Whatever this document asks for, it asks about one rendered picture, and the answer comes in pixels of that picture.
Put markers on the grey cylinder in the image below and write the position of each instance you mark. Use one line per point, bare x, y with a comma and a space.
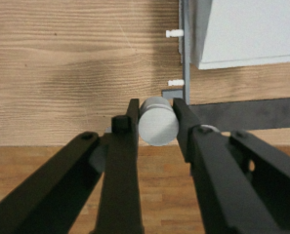
158, 123

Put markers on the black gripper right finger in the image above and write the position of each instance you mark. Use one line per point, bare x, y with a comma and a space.
230, 199

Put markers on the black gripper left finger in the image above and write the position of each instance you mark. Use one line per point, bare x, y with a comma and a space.
51, 199

